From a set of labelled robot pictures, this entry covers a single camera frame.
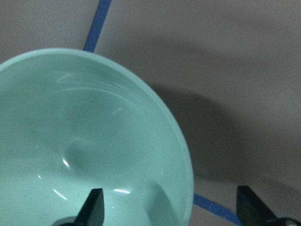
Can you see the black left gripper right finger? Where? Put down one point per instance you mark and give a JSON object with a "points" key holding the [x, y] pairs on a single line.
{"points": [[252, 211]]}

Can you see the green bowl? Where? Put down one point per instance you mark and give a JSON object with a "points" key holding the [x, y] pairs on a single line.
{"points": [[73, 121]]}

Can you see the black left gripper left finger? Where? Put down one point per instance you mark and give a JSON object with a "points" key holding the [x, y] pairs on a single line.
{"points": [[92, 212]]}

